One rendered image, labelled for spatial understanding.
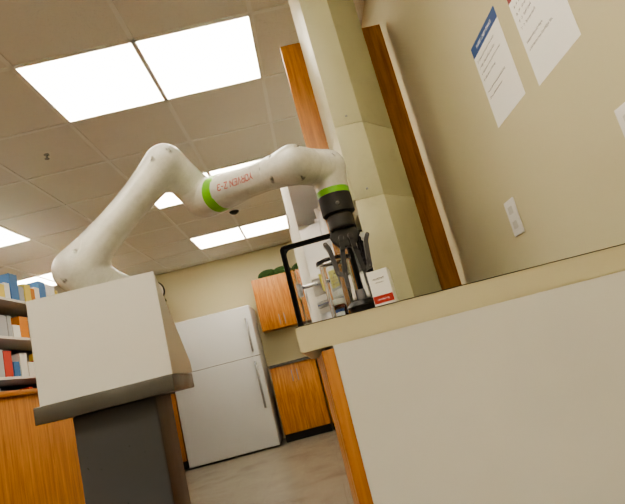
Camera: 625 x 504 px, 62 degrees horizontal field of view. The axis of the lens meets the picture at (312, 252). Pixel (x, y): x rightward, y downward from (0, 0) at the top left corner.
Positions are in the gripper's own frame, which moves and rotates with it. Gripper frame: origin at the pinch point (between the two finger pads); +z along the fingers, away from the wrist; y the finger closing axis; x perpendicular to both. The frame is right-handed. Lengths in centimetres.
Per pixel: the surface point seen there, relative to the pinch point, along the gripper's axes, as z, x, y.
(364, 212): -31, -44, -14
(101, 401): 13, 15, 66
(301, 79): -110, -81, -8
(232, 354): -18, -530, 127
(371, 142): -57, -46, -24
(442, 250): -16, -82, -47
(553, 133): -23, 17, -55
